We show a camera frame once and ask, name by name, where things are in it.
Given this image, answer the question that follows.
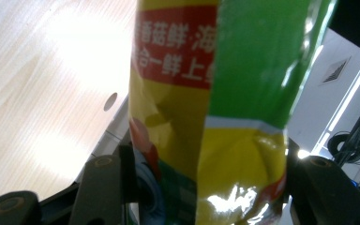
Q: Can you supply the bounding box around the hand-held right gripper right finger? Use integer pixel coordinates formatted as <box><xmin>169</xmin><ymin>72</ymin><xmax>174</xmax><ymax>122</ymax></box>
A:
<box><xmin>284</xmin><ymin>138</ymin><xmax>360</xmax><ymax>225</ymax></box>

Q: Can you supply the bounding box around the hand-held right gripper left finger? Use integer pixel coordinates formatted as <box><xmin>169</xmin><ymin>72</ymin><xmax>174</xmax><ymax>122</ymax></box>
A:
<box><xmin>68</xmin><ymin>144</ymin><xmax>139</xmax><ymax>225</ymax></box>

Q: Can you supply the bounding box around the yellow seasoning pouch green cap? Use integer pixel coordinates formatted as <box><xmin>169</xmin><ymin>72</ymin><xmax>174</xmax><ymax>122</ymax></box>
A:
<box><xmin>127</xmin><ymin>0</ymin><xmax>338</xmax><ymax>225</ymax></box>

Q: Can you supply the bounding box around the ceiling light strip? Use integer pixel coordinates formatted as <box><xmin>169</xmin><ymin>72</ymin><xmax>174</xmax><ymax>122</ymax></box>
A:
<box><xmin>311</xmin><ymin>55</ymin><xmax>360</xmax><ymax>155</ymax></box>

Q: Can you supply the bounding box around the white ceiling air vent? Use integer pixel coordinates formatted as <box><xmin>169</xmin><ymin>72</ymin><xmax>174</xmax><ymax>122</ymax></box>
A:
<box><xmin>320</xmin><ymin>55</ymin><xmax>353</xmax><ymax>85</ymax></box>

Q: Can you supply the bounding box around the coiled black cable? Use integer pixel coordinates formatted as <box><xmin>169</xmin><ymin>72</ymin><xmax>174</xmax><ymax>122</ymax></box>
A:
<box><xmin>326</xmin><ymin>131</ymin><xmax>360</xmax><ymax>165</ymax></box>

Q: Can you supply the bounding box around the grey table cable hole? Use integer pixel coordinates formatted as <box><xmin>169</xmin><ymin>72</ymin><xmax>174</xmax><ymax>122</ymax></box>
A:
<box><xmin>103</xmin><ymin>92</ymin><xmax>119</xmax><ymax>113</ymax></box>

